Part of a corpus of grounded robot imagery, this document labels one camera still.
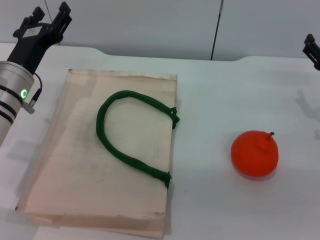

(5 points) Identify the black vertical pole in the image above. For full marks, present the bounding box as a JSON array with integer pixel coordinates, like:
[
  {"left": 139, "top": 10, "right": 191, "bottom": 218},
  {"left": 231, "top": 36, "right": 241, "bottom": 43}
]
[{"left": 210, "top": 0, "right": 224, "bottom": 61}]

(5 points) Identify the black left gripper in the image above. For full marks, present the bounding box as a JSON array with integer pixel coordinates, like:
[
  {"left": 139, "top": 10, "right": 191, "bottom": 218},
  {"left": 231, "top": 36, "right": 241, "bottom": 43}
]
[{"left": 6, "top": 1, "right": 74, "bottom": 75}]

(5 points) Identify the white handbag with green handles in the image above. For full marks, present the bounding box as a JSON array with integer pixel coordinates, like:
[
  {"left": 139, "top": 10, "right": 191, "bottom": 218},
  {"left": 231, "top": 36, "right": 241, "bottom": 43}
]
[{"left": 14, "top": 68, "right": 181, "bottom": 240}]

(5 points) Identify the orange with stem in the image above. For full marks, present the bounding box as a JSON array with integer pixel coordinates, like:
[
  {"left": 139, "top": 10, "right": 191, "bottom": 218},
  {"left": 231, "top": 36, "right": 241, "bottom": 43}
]
[{"left": 230, "top": 129, "right": 280, "bottom": 178}]

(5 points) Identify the grey left arm cable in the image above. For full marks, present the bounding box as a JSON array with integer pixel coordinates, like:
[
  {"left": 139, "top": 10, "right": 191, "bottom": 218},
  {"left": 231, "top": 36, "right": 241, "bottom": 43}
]
[{"left": 21, "top": 72, "right": 44, "bottom": 115}]

